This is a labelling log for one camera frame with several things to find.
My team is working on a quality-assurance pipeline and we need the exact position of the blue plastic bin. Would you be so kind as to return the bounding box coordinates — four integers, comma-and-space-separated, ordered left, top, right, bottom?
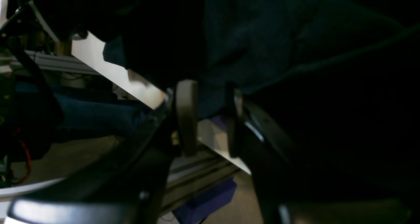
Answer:
173, 178, 237, 224

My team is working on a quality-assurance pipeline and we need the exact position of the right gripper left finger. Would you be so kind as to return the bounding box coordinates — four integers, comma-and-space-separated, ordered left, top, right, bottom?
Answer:
7, 80, 198, 224

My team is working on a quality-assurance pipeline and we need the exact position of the black T-shirt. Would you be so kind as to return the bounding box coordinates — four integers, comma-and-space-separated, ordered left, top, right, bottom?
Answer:
21, 0, 419, 196

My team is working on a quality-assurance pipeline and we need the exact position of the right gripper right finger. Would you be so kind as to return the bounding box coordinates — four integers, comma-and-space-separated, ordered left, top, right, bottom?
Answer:
226, 84, 419, 224

